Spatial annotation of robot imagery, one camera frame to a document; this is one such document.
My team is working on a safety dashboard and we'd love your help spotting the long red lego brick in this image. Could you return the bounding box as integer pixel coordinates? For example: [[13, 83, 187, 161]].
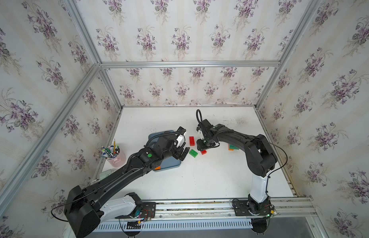
[[189, 136, 195, 146]]

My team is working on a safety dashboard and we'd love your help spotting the blue-grey plastic tray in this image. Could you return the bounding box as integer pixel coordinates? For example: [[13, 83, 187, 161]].
[[148, 130, 181, 172]]

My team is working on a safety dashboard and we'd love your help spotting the green lego brick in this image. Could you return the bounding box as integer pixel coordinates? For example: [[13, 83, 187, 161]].
[[189, 149, 198, 158], [229, 144, 239, 150]]

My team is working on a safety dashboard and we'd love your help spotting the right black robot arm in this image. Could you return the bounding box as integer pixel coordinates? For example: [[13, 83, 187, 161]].
[[196, 119, 278, 214]]

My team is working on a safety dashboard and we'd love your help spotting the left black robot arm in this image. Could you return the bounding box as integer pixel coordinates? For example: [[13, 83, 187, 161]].
[[63, 135, 190, 238]]

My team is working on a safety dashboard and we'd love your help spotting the pen cup with pens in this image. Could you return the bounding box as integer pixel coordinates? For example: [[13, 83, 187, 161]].
[[101, 139, 127, 168]]

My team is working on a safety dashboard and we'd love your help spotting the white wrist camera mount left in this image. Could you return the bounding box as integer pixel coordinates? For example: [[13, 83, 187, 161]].
[[175, 127, 186, 148]]

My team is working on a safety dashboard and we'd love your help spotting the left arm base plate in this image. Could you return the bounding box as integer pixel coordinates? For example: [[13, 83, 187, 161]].
[[126, 202, 157, 221]]

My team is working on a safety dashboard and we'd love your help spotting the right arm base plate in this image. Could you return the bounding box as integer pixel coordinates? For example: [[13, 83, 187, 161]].
[[231, 199, 275, 217]]

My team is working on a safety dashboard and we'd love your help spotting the white slotted cable duct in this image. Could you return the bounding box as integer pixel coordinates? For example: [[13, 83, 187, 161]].
[[94, 218, 253, 232]]

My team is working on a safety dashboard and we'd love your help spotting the aluminium rail frame front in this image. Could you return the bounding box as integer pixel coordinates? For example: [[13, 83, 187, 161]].
[[62, 196, 328, 238]]

